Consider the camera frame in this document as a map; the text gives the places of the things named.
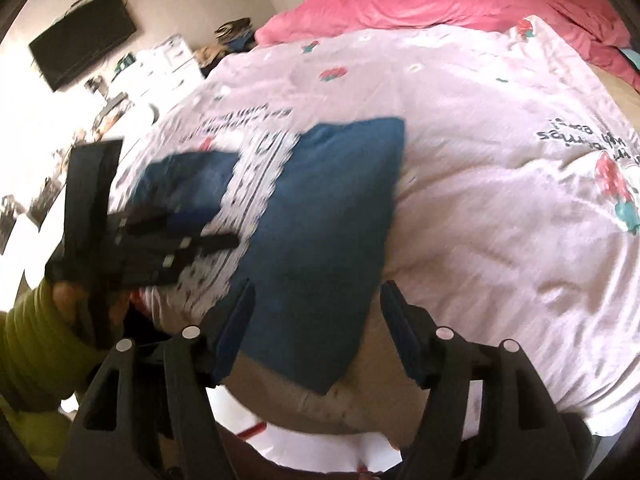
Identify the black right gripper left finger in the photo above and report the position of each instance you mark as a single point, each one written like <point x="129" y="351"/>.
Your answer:
<point x="144" y="393"/>

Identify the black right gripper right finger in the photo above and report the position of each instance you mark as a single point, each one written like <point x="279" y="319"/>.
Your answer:
<point x="488" y="414"/>

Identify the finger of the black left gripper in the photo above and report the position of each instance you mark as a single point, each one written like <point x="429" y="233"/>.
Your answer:
<point x="138" y="221"/>
<point x="192" y="247"/>

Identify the blue denim pants lace trim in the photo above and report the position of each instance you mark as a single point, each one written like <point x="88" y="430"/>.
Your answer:
<point x="312" y="211"/>

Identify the green sleeved left forearm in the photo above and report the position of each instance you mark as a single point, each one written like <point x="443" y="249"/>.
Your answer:
<point x="42" y="364"/>

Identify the left hand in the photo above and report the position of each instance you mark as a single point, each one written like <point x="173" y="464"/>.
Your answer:
<point x="72" y="302"/>

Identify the white drawer cabinet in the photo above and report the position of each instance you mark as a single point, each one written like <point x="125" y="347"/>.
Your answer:
<point x="162" y="76"/>

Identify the pink strawberry print quilt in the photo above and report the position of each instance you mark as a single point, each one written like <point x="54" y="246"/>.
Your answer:
<point x="516" y="209"/>

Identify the folded clothes stack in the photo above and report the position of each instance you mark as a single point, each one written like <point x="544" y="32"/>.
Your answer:
<point x="233" y="37"/>

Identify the beige mattress sheet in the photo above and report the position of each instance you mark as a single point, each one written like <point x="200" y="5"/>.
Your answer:
<point x="626" y="98"/>

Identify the pink blanket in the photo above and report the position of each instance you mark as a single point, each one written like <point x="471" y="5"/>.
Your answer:
<point x="591" y="27"/>

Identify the black wall television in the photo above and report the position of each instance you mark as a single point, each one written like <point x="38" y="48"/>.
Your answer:
<point x="79" y="39"/>

